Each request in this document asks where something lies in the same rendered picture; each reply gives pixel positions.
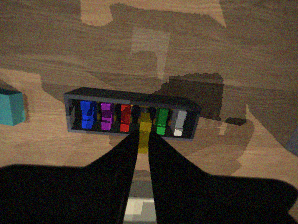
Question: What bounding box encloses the cream open-top tray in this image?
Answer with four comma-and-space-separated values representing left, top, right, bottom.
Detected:
123, 180, 157, 224

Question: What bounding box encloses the green fuse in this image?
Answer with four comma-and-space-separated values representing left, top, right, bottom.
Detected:
155, 107, 168, 135

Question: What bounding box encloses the red fuse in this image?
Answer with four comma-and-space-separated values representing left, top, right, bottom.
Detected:
120, 104, 131, 132

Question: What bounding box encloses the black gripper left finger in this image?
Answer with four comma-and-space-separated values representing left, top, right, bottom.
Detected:
0, 130, 140, 224

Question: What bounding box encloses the teal block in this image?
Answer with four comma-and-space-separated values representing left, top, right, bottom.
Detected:
0, 88, 25, 126

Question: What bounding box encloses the yellow fuse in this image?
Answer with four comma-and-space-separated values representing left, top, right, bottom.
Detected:
138, 108, 152, 154

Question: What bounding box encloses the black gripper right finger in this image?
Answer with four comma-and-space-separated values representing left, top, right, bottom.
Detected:
148, 131, 298, 224

